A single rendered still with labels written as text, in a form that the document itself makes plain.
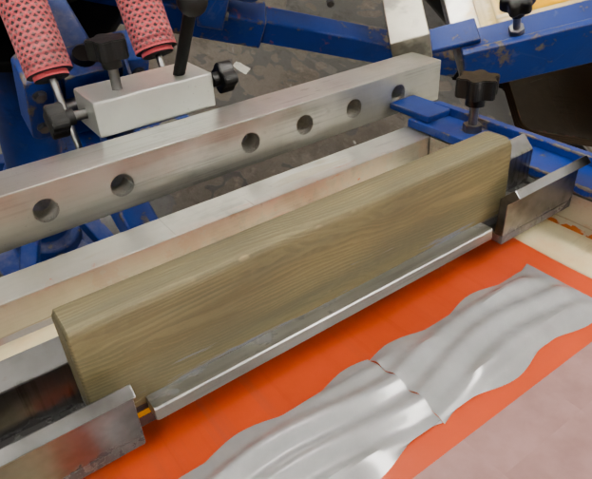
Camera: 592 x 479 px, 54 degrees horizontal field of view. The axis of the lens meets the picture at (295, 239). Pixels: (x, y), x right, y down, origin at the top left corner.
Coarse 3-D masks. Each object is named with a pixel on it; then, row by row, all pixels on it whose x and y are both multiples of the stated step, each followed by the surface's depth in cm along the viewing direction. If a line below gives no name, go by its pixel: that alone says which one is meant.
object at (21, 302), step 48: (384, 144) 63; (432, 144) 64; (240, 192) 56; (288, 192) 55; (144, 240) 49; (192, 240) 51; (0, 288) 45; (48, 288) 45; (96, 288) 47; (0, 336) 44
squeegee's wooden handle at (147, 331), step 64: (384, 192) 40; (448, 192) 44; (192, 256) 35; (256, 256) 35; (320, 256) 38; (384, 256) 42; (64, 320) 30; (128, 320) 31; (192, 320) 34; (256, 320) 37; (128, 384) 33
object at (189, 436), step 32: (288, 352) 42; (320, 352) 42; (352, 352) 42; (256, 384) 40; (288, 384) 40; (320, 384) 40; (192, 416) 38; (224, 416) 38; (256, 416) 38; (160, 448) 36; (192, 448) 36; (416, 448) 35; (448, 448) 35
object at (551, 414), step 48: (432, 288) 48; (480, 288) 47; (576, 288) 47; (384, 336) 43; (576, 336) 42; (528, 384) 39; (576, 384) 38; (480, 432) 36; (528, 432) 35; (576, 432) 35
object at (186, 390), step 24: (456, 240) 46; (480, 240) 46; (408, 264) 44; (432, 264) 44; (360, 288) 42; (384, 288) 42; (312, 312) 40; (336, 312) 40; (264, 336) 38; (288, 336) 38; (216, 360) 36; (240, 360) 36; (264, 360) 37; (192, 384) 35; (216, 384) 35; (168, 408) 34
